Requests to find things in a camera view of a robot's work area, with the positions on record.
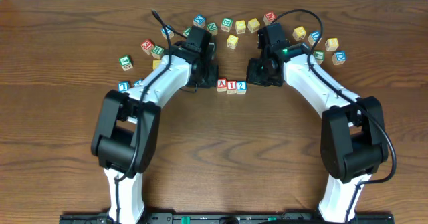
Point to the blue P block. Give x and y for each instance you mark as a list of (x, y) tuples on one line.
[(167, 32)]

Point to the blue D block upper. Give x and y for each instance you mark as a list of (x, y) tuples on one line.
[(313, 37)]

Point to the yellow block left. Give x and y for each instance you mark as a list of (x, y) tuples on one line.
[(156, 63)]

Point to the yellow block top middle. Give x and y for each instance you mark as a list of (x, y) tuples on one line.
[(240, 27)]

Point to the blue X block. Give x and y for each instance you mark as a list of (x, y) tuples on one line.
[(199, 21)]

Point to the blue L block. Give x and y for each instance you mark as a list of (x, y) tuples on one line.
[(123, 86)]

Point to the red I block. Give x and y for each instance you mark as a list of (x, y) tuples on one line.
[(231, 87)]

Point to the yellow block beside A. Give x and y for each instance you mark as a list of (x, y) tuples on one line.
[(232, 41)]

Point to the green L block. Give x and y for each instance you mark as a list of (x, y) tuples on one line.
[(319, 56)]

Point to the blue T block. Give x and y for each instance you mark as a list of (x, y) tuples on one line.
[(138, 82)]

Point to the yellow block upper right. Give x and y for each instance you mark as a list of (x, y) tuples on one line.
[(299, 33)]

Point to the green N block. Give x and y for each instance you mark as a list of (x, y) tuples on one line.
[(212, 28)]

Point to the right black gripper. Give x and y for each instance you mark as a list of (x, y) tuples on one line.
[(255, 77)]

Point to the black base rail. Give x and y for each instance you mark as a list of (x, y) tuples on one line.
[(169, 218)]

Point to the green J block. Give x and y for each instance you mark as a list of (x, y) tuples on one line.
[(126, 62)]

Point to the blue D block lower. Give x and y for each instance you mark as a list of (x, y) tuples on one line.
[(339, 57)]

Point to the green R block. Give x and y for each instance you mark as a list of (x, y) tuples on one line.
[(158, 52)]

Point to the red A block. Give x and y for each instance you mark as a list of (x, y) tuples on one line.
[(222, 85)]

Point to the yellow block far right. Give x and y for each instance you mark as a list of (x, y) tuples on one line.
[(331, 44)]

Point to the red G block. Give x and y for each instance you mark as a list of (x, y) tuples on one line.
[(147, 46)]

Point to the green F block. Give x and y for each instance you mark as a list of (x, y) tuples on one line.
[(187, 32)]

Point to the yellow block top right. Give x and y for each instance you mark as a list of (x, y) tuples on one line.
[(253, 25)]

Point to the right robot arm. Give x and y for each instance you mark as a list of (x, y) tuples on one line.
[(352, 142)]

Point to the blue 2 block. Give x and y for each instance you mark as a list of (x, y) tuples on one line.
[(241, 87)]

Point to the red H block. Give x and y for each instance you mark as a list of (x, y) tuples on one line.
[(269, 17)]

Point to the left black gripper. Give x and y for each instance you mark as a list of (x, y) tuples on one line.
[(208, 80)]

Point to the blue d block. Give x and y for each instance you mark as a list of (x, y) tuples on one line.
[(339, 57), (313, 37)]

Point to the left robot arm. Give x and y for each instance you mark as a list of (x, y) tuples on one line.
[(127, 128)]

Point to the green B block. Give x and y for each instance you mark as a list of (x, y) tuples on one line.
[(226, 24)]

